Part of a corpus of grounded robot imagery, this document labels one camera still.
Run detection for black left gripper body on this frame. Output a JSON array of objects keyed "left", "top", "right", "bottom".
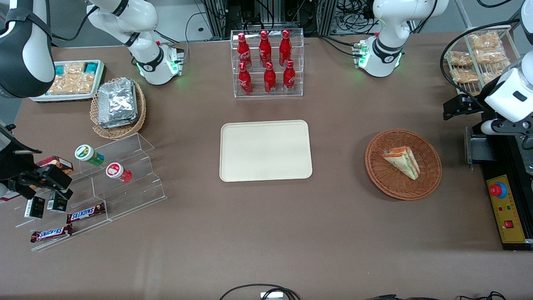
[{"left": 468, "top": 97, "right": 490, "bottom": 120}]

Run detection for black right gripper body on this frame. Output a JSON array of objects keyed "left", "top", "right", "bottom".
[{"left": 0, "top": 142, "right": 42, "bottom": 197}]

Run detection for triangle sandwich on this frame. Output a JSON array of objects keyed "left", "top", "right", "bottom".
[{"left": 382, "top": 146, "right": 420, "bottom": 180}]

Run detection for black machine with tray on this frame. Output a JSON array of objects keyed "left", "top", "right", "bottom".
[{"left": 479, "top": 119, "right": 533, "bottom": 251}]

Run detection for white rectangular snack tray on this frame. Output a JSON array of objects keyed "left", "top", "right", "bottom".
[{"left": 29, "top": 60, "right": 107, "bottom": 103}]

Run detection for light tan wicker basket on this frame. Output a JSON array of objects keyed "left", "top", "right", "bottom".
[{"left": 90, "top": 77, "right": 147, "bottom": 140}]

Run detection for brown round wicker basket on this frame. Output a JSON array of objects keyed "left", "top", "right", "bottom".
[{"left": 365, "top": 129, "right": 443, "bottom": 201}]

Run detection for beige plastic tray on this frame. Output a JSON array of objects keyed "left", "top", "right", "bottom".
[{"left": 219, "top": 120, "right": 313, "bottom": 183}]

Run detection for red brown chocolate box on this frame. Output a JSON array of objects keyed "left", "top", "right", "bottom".
[{"left": 35, "top": 155, "right": 74, "bottom": 175}]

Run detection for small black box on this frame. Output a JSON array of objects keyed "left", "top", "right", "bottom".
[
  {"left": 47, "top": 192, "right": 68, "bottom": 213},
  {"left": 24, "top": 196, "right": 45, "bottom": 220}
]

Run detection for clear bag of snacks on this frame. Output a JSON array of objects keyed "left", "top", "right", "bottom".
[
  {"left": 475, "top": 48, "right": 507, "bottom": 65},
  {"left": 468, "top": 31, "right": 502, "bottom": 50},
  {"left": 451, "top": 67, "right": 479, "bottom": 84},
  {"left": 481, "top": 62, "right": 511, "bottom": 84},
  {"left": 448, "top": 51, "right": 473, "bottom": 68}
]

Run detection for green lidded snack cup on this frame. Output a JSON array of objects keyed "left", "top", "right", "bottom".
[{"left": 75, "top": 144, "right": 105, "bottom": 167}]

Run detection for brown Snickers bar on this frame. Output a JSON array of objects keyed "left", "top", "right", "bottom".
[
  {"left": 67, "top": 203, "right": 106, "bottom": 224},
  {"left": 30, "top": 224, "right": 73, "bottom": 243}
]

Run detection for red lidded snack cup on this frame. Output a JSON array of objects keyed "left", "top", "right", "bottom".
[{"left": 105, "top": 162, "right": 132, "bottom": 184}]

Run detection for clear acrylic stepped stand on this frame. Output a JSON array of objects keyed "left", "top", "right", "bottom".
[{"left": 15, "top": 132, "right": 167, "bottom": 252}]

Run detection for silver foil packet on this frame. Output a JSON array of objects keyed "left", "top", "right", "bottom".
[
  {"left": 99, "top": 83, "right": 139, "bottom": 129},
  {"left": 97, "top": 78, "right": 137, "bottom": 122}
]

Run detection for yellow control panel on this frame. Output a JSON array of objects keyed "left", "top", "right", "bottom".
[{"left": 486, "top": 174, "right": 526, "bottom": 245}]

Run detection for red cola bottle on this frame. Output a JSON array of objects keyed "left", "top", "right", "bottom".
[
  {"left": 238, "top": 62, "right": 253, "bottom": 95},
  {"left": 283, "top": 60, "right": 296, "bottom": 93},
  {"left": 264, "top": 62, "right": 276, "bottom": 94},
  {"left": 237, "top": 33, "right": 252, "bottom": 69},
  {"left": 259, "top": 30, "right": 272, "bottom": 67},
  {"left": 279, "top": 29, "right": 292, "bottom": 67}
]

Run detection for clear acrylic bottle rack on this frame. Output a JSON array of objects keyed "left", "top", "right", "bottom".
[{"left": 230, "top": 28, "right": 304, "bottom": 99}]

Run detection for white wire rack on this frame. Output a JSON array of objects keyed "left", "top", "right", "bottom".
[{"left": 443, "top": 25, "right": 522, "bottom": 97}]

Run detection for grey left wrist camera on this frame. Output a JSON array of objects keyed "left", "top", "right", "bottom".
[{"left": 481, "top": 119, "right": 509, "bottom": 135}]

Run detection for grey metal bracket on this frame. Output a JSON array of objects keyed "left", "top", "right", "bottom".
[{"left": 464, "top": 126, "right": 497, "bottom": 167}]

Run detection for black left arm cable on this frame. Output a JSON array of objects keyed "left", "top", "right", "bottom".
[{"left": 441, "top": 19, "right": 533, "bottom": 113}]

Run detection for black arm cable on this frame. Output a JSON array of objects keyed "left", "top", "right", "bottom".
[
  {"left": 49, "top": 5, "right": 101, "bottom": 42},
  {"left": 441, "top": 19, "right": 533, "bottom": 113}
]

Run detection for tangled black cables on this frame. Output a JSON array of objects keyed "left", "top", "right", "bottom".
[{"left": 335, "top": 0, "right": 377, "bottom": 35}]

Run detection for black base cable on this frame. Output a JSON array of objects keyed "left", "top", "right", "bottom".
[
  {"left": 304, "top": 33, "right": 364, "bottom": 57},
  {"left": 154, "top": 12, "right": 209, "bottom": 47}
]

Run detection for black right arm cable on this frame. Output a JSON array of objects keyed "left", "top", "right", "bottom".
[{"left": 49, "top": 5, "right": 101, "bottom": 42}]

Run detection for thin black cables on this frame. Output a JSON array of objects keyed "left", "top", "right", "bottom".
[{"left": 366, "top": 291, "right": 507, "bottom": 300}]

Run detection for aluminium frame rack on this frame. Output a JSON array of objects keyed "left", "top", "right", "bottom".
[{"left": 202, "top": 0, "right": 339, "bottom": 39}]

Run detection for black looped cables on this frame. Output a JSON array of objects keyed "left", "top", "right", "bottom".
[{"left": 219, "top": 284, "right": 301, "bottom": 300}]

